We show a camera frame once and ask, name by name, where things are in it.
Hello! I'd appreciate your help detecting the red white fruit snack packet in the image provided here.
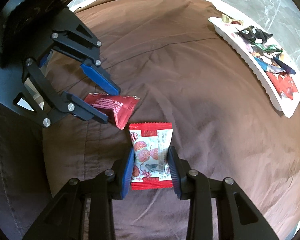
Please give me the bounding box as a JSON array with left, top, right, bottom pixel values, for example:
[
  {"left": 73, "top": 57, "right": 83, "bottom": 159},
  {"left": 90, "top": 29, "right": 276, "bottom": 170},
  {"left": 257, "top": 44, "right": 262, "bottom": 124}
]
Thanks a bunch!
[{"left": 129, "top": 122, "right": 173, "bottom": 190}]

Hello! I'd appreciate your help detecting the dark red snack packet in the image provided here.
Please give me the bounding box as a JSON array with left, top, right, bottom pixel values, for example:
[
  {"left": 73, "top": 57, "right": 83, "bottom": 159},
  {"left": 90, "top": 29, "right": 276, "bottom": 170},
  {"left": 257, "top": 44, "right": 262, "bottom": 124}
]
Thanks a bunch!
[{"left": 84, "top": 93, "right": 140, "bottom": 130}]

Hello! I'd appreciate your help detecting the gold snack packet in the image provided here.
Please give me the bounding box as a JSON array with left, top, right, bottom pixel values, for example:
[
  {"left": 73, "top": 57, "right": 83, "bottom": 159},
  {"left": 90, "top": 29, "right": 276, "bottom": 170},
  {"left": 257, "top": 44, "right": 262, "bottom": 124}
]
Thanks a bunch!
[{"left": 222, "top": 14, "right": 243, "bottom": 25}]

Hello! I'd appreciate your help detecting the green white seaweed snack packet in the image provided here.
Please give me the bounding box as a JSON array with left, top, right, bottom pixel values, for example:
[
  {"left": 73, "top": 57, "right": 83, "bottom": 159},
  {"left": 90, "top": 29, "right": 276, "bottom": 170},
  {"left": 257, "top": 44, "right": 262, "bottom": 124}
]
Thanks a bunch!
[{"left": 251, "top": 43, "right": 283, "bottom": 54}]

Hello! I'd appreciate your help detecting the brown tablecloth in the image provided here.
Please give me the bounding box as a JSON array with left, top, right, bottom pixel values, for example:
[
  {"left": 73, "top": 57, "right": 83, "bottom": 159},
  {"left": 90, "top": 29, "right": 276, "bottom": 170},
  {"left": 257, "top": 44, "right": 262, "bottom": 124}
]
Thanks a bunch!
[{"left": 0, "top": 0, "right": 300, "bottom": 239}]

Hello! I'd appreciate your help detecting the white plastic tray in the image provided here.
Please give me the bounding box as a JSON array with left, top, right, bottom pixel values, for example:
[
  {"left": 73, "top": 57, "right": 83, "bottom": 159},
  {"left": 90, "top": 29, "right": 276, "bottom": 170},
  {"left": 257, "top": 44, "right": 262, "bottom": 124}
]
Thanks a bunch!
[{"left": 209, "top": 17, "right": 300, "bottom": 118}]

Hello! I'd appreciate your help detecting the large red snack bag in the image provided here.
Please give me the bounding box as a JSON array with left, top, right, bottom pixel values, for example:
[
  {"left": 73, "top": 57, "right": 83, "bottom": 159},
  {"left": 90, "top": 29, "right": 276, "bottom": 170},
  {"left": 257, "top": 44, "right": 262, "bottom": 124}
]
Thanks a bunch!
[{"left": 266, "top": 72, "right": 298, "bottom": 100}]

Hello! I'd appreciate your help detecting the blue yellow snack bag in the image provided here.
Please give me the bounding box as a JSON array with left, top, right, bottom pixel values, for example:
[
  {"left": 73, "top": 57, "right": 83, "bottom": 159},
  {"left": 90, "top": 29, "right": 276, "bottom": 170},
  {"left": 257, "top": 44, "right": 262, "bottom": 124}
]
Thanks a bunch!
[{"left": 254, "top": 57, "right": 296, "bottom": 75}]

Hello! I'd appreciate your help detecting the black snack packet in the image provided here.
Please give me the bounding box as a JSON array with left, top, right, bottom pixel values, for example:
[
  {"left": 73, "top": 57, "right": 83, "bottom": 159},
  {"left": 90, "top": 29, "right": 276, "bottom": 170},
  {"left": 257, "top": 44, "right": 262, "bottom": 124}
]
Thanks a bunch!
[{"left": 237, "top": 25, "right": 273, "bottom": 44}]

